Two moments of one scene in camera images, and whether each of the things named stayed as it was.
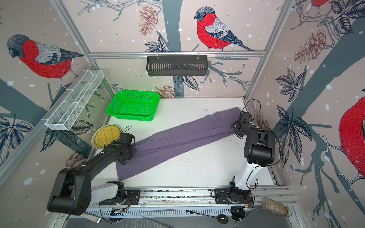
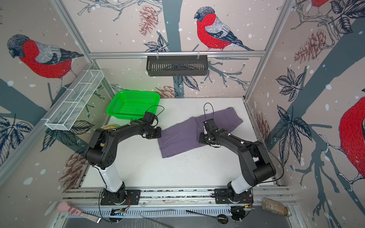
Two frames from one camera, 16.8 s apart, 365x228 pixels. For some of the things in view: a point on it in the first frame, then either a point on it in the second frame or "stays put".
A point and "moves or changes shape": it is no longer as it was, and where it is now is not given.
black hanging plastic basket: [177, 65] stays put
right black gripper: [235, 125] → [202, 138]
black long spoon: [222, 219] stays put
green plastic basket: [134, 105] stays put
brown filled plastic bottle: [270, 204] stays put
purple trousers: [151, 145] moves or changes shape
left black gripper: [124, 161] → [158, 135]
